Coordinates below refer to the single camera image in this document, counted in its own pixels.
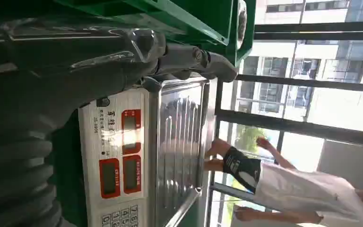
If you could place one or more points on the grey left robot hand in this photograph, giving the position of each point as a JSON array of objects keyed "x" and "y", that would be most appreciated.
[{"x": 75, "y": 69}]

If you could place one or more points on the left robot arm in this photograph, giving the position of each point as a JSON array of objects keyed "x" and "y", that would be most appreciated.
[{"x": 12, "y": 181}]

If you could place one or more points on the white electronic scale steel pan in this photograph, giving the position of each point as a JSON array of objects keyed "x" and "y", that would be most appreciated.
[{"x": 112, "y": 141}]

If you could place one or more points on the green plastic crate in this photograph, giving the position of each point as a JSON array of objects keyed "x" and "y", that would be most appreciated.
[{"x": 184, "y": 18}]

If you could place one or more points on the person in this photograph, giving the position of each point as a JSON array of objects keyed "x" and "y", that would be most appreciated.
[{"x": 294, "y": 194}]

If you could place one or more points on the black window frame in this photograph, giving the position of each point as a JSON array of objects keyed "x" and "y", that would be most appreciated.
[{"x": 294, "y": 126}]

